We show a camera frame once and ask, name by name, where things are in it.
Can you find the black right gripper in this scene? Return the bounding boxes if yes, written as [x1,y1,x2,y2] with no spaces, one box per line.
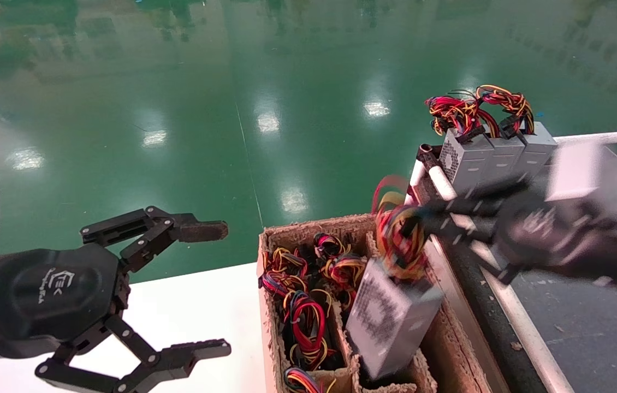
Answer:
[402,177,582,285]

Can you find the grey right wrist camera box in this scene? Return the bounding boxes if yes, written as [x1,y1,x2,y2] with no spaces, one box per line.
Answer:
[546,143,617,204]

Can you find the grey power supply colourful wires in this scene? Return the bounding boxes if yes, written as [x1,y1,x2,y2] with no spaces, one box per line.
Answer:
[260,247,309,298]
[426,94,497,195]
[486,109,527,183]
[281,290,336,372]
[346,175,444,381]
[282,367,336,393]
[475,85,559,178]
[313,233,368,312]

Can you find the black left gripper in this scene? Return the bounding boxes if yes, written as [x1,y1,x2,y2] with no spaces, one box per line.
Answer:
[0,206,232,393]

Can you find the dark grey conveyor surface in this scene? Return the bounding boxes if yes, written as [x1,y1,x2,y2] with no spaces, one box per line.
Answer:
[511,267,617,393]

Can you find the brown cardboard box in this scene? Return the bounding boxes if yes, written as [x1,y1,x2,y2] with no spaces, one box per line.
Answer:
[257,214,511,393]

